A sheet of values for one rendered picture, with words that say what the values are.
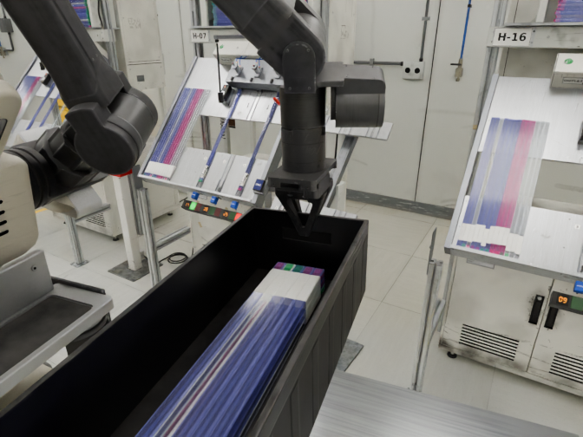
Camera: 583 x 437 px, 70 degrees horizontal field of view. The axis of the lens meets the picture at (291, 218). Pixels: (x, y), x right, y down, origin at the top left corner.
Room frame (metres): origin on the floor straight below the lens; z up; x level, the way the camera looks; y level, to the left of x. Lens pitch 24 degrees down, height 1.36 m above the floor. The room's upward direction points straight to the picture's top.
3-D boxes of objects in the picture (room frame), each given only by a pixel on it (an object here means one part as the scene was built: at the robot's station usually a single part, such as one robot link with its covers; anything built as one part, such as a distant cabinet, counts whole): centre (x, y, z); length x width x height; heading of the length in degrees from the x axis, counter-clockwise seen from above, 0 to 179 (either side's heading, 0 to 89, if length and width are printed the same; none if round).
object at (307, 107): (0.53, -0.02, 1.27); 0.07 x 0.06 x 0.07; 85
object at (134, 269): (2.28, 0.98, 0.39); 0.24 x 0.24 x 0.78; 60
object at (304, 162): (0.53, -0.02, 1.21); 0.10 x 0.07 x 0.07; 159
